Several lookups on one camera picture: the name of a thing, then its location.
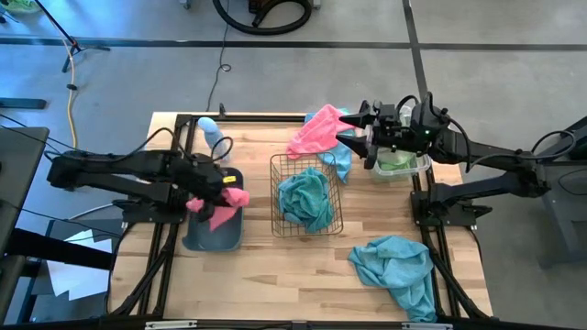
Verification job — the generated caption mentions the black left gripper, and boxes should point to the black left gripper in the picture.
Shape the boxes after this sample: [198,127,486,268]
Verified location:
[175,153,231,225]

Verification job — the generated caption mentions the black aluminium table frame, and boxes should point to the black aluminium table frame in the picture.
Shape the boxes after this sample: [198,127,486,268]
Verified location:
[104,112,494,330]

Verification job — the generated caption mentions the green microfiber towel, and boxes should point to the green microfiber towel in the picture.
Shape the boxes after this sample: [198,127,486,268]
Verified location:
[376,148,421,174]

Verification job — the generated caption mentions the green cloth bundle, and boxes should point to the green cloth bundle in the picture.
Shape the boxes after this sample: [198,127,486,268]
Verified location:
[0,0,42,15]

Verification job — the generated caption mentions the black vacuum hose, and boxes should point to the black vacuum hose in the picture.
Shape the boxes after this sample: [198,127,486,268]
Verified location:
[211,0,314,37]

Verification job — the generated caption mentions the yellow extension cable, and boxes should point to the yellow extension cable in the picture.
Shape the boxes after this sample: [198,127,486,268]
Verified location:
[63,38,80,150]

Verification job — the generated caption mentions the white paper sheet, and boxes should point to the white paper sheet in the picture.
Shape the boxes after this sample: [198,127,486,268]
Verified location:
[45,228,115,302]

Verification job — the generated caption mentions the clear plastic bin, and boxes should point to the clear plastic bin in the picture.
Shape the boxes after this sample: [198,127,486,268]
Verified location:
[366,104,433,183]

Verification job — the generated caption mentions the light blue spray bottle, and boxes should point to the light blue spray bottle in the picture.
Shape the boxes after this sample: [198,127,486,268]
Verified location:
[197,116,230,161]

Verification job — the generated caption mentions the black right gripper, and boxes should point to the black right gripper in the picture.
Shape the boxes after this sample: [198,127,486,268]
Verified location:
[335,101,415,171]

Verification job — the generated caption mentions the black tripod stand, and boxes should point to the black tripod stand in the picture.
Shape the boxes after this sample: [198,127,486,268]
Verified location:
[34,0,111,74]

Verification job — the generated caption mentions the black flat floor bar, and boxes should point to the black flat floor bar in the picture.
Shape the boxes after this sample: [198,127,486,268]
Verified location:
[0,97,49,110]

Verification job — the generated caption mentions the blue microfiber towel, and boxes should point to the blue microfiber towel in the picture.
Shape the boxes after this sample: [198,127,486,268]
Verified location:
[305,107,357,184]
[277,167,336,234]
[347,235,439,324]

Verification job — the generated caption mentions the pink microfiber towel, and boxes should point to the pink microfiber towel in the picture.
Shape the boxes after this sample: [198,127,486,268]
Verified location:
[185,186,251,233]
[287,104,357,160]

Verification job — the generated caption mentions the dark metal table frame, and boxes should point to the dark metal table frame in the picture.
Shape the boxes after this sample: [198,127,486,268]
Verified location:
[504,115,587,270]

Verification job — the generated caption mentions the teal plastic basket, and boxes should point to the teal plastic basket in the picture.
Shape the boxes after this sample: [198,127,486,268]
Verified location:
[182,167,244,252]

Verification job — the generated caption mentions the brown wire basket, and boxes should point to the brown wire basket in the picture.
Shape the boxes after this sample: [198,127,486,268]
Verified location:
[269,153,344,238]

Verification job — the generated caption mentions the black floor beam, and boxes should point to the black floor beam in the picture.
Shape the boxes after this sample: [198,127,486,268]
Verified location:
[0,227,116,271]

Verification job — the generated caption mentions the black desk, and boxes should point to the black desk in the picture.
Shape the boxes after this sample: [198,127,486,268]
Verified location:
[0,126,50,258]

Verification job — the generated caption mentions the silver metal bracket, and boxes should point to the silver metal bracket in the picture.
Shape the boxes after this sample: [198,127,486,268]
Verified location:
[145,320,197,330]
[402,322,454,330]

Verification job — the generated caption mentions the thin black floor cable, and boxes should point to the thin black floor cable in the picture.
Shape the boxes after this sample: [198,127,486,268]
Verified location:
[205,0,233,113]

